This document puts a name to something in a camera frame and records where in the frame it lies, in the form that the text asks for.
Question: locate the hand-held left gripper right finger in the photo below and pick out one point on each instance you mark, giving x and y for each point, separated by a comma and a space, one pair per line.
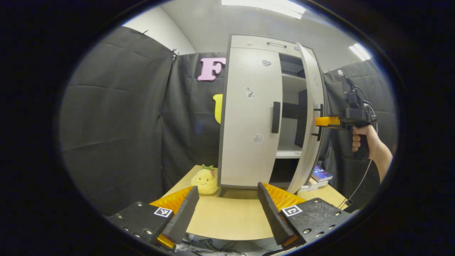
273, 213

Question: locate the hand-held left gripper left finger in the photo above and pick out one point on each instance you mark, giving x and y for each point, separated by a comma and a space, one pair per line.
185, 217

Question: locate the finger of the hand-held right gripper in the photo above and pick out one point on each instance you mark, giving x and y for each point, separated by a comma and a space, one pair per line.
327, 121

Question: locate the white double-door shoe cabinet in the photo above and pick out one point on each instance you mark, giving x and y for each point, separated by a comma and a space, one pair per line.
302, 117

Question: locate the white cabinet door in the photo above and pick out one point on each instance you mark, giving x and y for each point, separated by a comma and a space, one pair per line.
309, 156
249, 142

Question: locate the white cabinet drawer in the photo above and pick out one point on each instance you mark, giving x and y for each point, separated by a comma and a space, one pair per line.
256, 42

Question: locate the yellow plush toy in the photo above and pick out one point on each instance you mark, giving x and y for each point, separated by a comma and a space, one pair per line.
205, 181

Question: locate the white book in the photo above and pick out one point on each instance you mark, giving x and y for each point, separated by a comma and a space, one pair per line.
314, 185

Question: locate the blue book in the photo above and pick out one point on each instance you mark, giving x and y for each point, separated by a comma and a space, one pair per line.
321, 174

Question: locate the ceiling light panel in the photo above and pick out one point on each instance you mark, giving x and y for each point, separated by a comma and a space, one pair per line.
359, 52
266, 5

